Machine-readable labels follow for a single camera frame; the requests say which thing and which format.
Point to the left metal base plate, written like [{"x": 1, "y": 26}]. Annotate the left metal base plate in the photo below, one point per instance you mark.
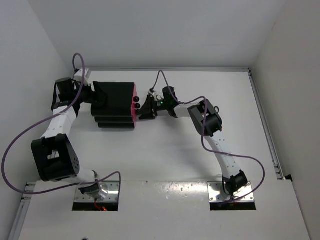
[{"x": 106, "y": 192}]

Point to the black drawer cabinet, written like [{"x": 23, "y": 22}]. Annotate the black drawer cabinet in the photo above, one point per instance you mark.
[{"x": 113, "y": 105}]

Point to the metal base plate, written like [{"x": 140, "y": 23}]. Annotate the metal base plate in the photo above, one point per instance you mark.
[
  {"x": 217, "y": 194},
  {"x": 106, "y": 192}
]

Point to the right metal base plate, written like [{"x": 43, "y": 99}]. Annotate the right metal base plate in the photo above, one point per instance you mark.
[{"x": 217, "y": 194}]

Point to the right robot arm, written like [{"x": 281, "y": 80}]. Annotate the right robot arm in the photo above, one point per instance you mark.
[{"x": 208, "y": 124}]

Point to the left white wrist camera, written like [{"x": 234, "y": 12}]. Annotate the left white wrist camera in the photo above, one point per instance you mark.
[{"x": 82, "y": 75}]

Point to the pink drawer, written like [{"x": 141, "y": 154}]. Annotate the pink drawer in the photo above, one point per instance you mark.
[
  {"x": 135, "y": 98},
  {"x": 136, "y": 107}
]

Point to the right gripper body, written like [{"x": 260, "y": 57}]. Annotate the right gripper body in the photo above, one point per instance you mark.
[{"x": 162, "y": 105}]

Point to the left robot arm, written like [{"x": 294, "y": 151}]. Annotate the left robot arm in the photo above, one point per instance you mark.
[{"x": 54, "y": 155}]

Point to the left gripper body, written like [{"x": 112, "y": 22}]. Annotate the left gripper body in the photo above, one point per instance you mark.
[{"x": 88, "y": 96}]

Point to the pink top drawer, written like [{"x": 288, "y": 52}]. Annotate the pink top drawer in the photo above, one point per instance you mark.
[{"x": 135, "y": 98}]

